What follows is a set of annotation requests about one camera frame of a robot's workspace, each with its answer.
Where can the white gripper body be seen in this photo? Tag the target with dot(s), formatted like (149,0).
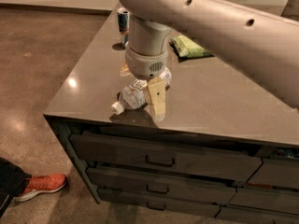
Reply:
(144,65)

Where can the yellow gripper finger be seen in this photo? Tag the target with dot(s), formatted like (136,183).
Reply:
(125,71)
(156,92)

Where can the clear plastic water bottle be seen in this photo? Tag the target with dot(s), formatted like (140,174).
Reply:
(136,95)

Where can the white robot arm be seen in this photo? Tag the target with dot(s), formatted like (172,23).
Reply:
(263,46)

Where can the green snack packet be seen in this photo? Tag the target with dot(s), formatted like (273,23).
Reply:
(186,48)

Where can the blue silver drink can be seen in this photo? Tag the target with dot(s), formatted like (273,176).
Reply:
(123,21)

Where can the grey top left drawer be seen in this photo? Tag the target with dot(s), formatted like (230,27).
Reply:
(166,157)

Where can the grey drawer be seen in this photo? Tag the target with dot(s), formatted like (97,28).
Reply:
(252,217)
(273,200)
(160,185)
(159,203)
(280,173)
(166,157)

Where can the grey middle left drawer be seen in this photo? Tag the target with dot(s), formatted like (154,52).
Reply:
(160,185)

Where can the grey bottom left drawer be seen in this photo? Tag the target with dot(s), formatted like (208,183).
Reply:
(159,203)

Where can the orange sneaker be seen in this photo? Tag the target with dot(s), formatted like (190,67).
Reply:
(42,184)

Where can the grey top right drawer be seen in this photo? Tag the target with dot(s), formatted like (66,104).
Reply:
(280,173)

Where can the black trouser leg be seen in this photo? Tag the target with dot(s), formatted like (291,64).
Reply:
(13,180)

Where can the grey bottom right drawer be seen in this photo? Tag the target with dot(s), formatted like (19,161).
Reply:
(252,217)

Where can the grey middle right drawer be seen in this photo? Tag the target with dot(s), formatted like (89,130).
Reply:
(273,200)

